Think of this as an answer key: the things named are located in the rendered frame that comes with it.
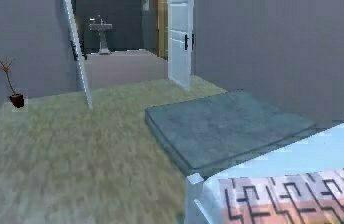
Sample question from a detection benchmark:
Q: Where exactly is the white panelled room door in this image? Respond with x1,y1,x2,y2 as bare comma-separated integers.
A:
167,0,195,92

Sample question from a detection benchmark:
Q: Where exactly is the patterned pink grey blanket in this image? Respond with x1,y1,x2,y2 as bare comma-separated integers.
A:
217,166,344,224

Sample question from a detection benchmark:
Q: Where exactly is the black door handle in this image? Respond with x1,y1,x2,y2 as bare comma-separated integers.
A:
183,33,196,52
69,39,80,62

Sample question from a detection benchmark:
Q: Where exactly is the pale blue bed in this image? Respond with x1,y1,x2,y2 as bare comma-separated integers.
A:
183,117,344,224

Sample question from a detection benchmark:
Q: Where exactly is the bare twig plant dark pot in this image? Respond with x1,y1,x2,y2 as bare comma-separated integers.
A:
0,55,26,109

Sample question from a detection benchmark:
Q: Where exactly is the grey-green flat mattress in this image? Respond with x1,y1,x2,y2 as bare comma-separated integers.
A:
144,89,318,178

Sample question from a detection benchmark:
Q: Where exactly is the grey pedestal sink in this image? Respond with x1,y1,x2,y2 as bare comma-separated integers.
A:
88,14,114,56

